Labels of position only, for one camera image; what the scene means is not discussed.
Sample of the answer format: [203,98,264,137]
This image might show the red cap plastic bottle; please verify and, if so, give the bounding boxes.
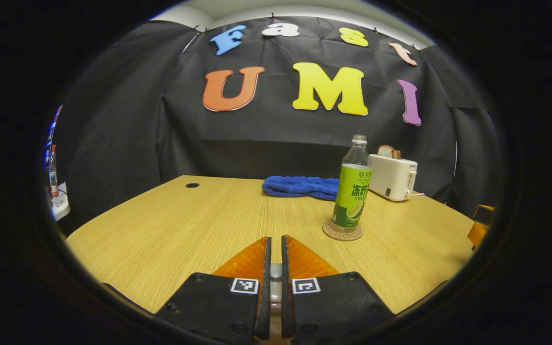
[49,145,60,198]

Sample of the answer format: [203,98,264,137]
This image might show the white side table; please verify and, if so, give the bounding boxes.
[51,182,71,222]

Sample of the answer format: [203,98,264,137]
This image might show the green label water bottle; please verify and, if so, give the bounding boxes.
[330,135,373,234]

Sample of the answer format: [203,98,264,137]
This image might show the blue towel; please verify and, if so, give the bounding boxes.
[262,176,341,201]

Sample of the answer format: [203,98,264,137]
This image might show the black backdrop cloth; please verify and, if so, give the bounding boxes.
[53,17,504,226]

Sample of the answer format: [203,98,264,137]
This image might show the computer monitor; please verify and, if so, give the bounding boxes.
[44,105,63,168]

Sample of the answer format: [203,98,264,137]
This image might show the white teacup lid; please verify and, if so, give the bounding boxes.
[270,263,284,303]

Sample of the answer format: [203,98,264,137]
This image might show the white toaster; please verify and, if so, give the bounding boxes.
[368,154,418,202]

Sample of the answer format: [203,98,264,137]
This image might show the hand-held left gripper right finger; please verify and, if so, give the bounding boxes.
[281,235,395,343]

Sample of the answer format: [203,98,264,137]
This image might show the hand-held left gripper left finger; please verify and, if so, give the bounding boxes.
[156,236,273,343]

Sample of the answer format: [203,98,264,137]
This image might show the round wooden coaster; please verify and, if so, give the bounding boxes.
[322,219,364,242]

